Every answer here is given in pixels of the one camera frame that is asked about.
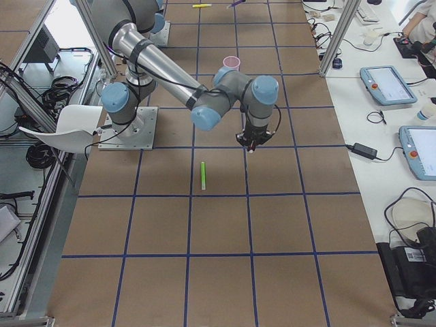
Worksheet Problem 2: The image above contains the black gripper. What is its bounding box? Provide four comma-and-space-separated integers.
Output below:
236, 119, 275, 149

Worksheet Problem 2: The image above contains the purple marker pen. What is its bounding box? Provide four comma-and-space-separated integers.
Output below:
227, 0, 246, 9

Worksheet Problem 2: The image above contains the pink mesh cup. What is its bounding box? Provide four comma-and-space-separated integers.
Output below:
222, 56, 241, 71

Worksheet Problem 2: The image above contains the green marker pen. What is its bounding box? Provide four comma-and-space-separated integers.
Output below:
200, 161, 206, 191

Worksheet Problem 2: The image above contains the black power brick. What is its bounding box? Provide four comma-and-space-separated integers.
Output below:
345, 142, 377, 160

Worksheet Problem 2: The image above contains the blue teach pendant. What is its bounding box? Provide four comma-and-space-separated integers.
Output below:
359, 65, 418, 106
399, 125, 435, 181

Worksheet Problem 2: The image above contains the yellow marker pen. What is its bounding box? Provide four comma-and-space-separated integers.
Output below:
192, 3, 213, 9

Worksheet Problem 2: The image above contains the white chair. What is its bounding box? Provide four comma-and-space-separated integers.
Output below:
19, 104, 103, 155

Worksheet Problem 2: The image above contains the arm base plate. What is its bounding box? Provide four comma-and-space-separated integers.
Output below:
98, 106, 159, 151
149, 20, 171, 48

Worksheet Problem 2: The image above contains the aluminium frame post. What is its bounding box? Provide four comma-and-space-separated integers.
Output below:
319, 0, 360, 78

